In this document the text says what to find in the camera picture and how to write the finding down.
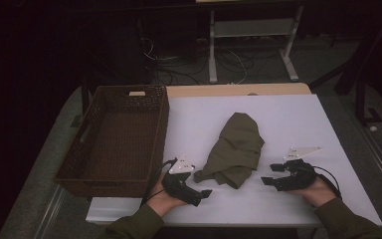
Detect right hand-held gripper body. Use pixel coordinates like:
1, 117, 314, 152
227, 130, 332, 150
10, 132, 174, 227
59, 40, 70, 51
276, 145, 323, 192

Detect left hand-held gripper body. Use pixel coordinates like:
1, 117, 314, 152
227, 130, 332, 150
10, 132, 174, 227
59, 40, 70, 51
160, 153, 203, 207

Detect olive green pants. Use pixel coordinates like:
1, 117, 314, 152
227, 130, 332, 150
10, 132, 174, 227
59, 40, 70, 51
193, 112, 266, 190

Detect brown woven basket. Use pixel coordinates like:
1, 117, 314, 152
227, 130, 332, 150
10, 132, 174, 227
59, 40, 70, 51
53, 84, 171, 199

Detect person's left hand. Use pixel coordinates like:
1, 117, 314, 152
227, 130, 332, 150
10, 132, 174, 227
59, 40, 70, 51
145, 180, 188, 218

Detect person's right hand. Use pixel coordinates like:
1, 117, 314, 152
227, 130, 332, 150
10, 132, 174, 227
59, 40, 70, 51
286, 175, 337, 209

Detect white table board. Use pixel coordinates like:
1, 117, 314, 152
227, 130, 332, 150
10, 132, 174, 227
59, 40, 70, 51
85, 94, 382, 227

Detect black metal stand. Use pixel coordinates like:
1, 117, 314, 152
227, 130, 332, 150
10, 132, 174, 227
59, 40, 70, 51
354, 78, 382, 127

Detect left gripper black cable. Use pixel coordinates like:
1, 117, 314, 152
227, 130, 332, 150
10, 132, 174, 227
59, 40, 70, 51
140, 158, 178, 207

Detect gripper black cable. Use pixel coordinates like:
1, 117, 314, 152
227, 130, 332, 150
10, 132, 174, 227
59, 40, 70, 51
140, 158, 178, 207
312, 164, 342, 200

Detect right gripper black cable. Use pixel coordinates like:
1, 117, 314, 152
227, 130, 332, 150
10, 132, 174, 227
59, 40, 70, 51
312, 164, 342, 200

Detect tangle of dark floor cables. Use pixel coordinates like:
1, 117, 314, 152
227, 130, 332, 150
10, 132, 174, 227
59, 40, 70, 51
142, 36, 257, 86

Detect white floor cable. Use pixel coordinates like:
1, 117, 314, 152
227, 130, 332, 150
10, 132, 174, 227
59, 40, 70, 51
228, 49, 249, 85

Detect white metal stand frame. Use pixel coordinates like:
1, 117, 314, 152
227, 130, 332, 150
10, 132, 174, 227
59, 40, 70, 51
208, 4, 305, 84

